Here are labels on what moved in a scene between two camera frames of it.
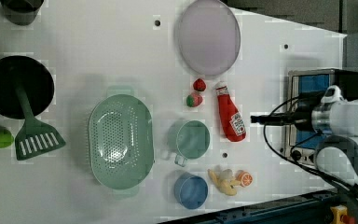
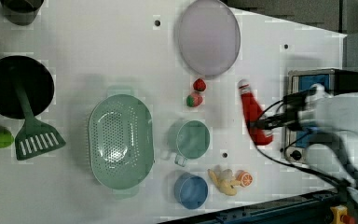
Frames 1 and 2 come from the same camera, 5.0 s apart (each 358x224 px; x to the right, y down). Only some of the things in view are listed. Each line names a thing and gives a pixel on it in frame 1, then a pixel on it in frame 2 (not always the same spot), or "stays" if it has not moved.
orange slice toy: [244, 177] stays
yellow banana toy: [227, 187] stays
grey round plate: [209, 36] stays
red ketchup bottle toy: [233, 122] to [253, 110]
